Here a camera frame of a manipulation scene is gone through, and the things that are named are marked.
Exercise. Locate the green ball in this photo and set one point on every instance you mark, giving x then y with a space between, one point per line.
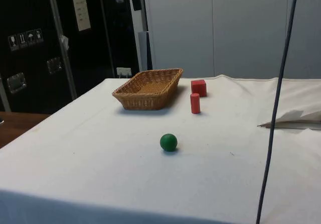
168 142

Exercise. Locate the red cylinder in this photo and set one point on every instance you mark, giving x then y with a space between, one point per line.
195 104

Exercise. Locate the black cabinet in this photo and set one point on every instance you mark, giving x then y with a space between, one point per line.
32 65

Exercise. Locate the brown wicker basket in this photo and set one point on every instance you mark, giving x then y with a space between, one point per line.
150 88

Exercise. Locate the pale locker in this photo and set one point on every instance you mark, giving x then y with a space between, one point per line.
238 28

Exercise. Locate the red cube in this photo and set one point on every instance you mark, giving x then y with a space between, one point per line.
198 88

